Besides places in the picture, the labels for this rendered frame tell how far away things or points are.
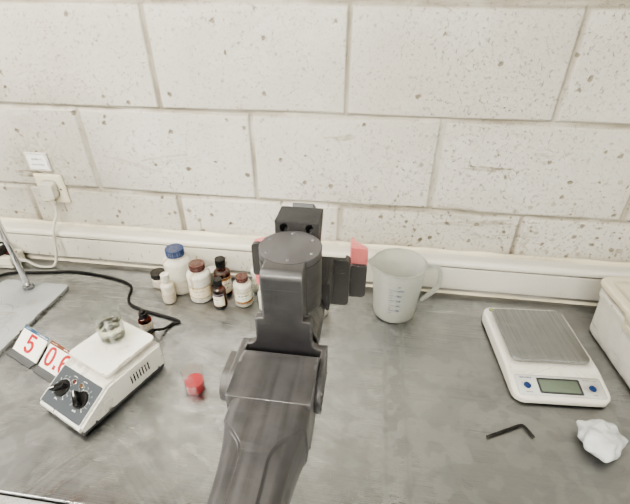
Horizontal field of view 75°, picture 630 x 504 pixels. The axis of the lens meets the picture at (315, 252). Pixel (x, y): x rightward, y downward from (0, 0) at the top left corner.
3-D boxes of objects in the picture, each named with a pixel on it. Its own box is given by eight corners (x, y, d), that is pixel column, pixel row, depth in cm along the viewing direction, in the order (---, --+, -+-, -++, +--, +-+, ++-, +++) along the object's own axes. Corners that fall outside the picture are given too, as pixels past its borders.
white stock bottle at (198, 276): (193, 290, 112) (186, 257, 106) (215, 289, 112) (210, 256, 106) (188, 304, 107) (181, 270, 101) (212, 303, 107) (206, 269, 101)
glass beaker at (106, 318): (124, 325, 88) (114, 296, 84) (131, 340, 84) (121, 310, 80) (94, 337, 85) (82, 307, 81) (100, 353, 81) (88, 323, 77)
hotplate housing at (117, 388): (84, 439, 75) (70, 412, 70) (42, 408, 80) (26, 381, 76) (174, 358, 91) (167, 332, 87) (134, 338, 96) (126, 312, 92)
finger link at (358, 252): (316, 216, 55) (306, 253, 47) (370, 220, 54) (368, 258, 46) (316, 259, 59) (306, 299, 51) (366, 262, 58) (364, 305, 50)
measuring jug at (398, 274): (430, 295, 110) (439, 248, 102) (441, 328, 99) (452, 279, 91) (361, 293, 110) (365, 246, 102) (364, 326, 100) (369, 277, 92)
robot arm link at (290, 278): (247, 226, 39) (201, 306, 29) (338, 232, 38) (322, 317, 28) (256, 318, 45) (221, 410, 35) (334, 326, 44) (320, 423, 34)
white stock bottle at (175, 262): (200, 288, 112) (192, 249, 105) (174, 299, 109) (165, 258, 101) (189, 276, 117) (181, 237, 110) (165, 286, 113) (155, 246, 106)
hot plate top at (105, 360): (107, 379, 76) (105, 376, 76) (67, 356, 81) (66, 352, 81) (156, 339, 85) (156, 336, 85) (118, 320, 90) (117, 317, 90)
